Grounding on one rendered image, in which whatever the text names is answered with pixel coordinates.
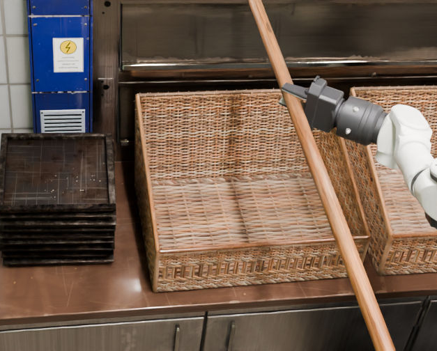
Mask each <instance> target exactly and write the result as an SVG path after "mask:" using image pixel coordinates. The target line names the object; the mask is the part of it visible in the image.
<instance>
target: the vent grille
mask: <svg viewBox="0 0 437 351"><path fill-rule="evenodd" d="M40 129H41V133H67V132H85V109H72V110H44V111H40Z"/></svg>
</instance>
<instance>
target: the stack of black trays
mask: <svg viewBox="0 0 437 351"><path fill-rule="evenodd" d="M115 230H116V186H115V168H114V142H112V133H111V132H67V133H1V145H0V251H1V257H2V258H3V265H8V266H9V267H14V266H36V265H81V264H103V263H109V262H114V249H115V241H114V237H115Z"/></svg>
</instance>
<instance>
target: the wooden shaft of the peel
mask: <svg viewBox="0 0 437 351"><path fill-rule="evenodd" d="M248 2H249V5H250V8H251V10H252V14H253V16H254V19H255V22H256V25H257V27H258V30H259V33H260V35H261V38H262V41H263V44H264V46H265V48H266V52H267V54H268V58H269V60H270V63H271V66H272V68H273V71H274V73H275V76H276V79H277V82H278V84H279V88H280V90H281V92H282V96H283V98H284V101H285V104H286V107H287V109H288V112H289V115H290V117H291V120H292V123H293V126H294V128H295V131H296V134H297V136H298V140H299V142H300V145H301V148H302V151H303V153H304V156H305V159H306V161H307V165H308V167H309V170H310V173H311V175H312V178H313V181H314V184H315V186H316V189H317V192H318V194H319V197H320V200H321V202H322V205H323V209H324V210H325V214H326V217H327V218H328V222H329V225H330V227H331V230H332V233H333V235H334V238H335V241H336V243H337V247H338V249H339V252H340V255H341V257H342V260H343V263H344V266H345V268H346V271H347V274H348V277H349V279H350V282H351V285H352V287H353V291H354V293H355V296H356V299H357V301H358V304H359V307H360V310H361V312H362V315H363V318H364V320H365V323H366V326H367V329H368V331H369V335H370V337H371V340H372V343H373V345H374V348H375V351H396V350H395V348H394V345H393V342H392V339H391V337H390V334H389V331H388V328H387V327H386V324H385V321H384V319H383V316H382V313H381V310H380V309H379V306H378V303H377V301H376V298H375V295H374V292H373V290H372V288H371V285H370V282H369V279H368V277H367V274H366V272H365V269H364V267H363V264H362V261H361V259H360V256H359V253H358V250H357V249H356V246H355V243H354V241H353V238H352V235H351V232H350V230H349V228H348V225H347V223H346V220H345V217H344V214H343V212H342V209H341V207H340V204H339V201H338V199H337V196H336V194H335V191H334V189H333V186H332V183H331V181H330V178H329V176H328V172H327V171H326V168H325V165H324V163H323V160H322V158H321V154H320V152H319V150H318V147H317V144H316V142H315V139H314V136H313V134H312V131H311V129H310V126H309V123H308V121H307V118H306V116H305V112H304V111H303V108H302V105H301V103H300V100H299V98H298V97H296V96H294V95H292V94H289V93H287V92H285V91H282V86H283V85H284V83H289V84H293V82H292V80H291V76H290V74H289V71H288V69H287V66H286V64H285V62H284V58H283V56H282V53H281V51H280V48H279V45H278V44H277V40H276V38H275V35H274V33H273V30H272V27H271V25H270V22H269V20H268V17H267V14H266V12H265V9H264V7H263V4H262V2H261V0H248Z"/></svg>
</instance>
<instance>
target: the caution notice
mask: <svg viewBox="0 0 437 351"><path fill-rule="evenodd" d="M53 51H54V72H83V38H53Z"/></svg>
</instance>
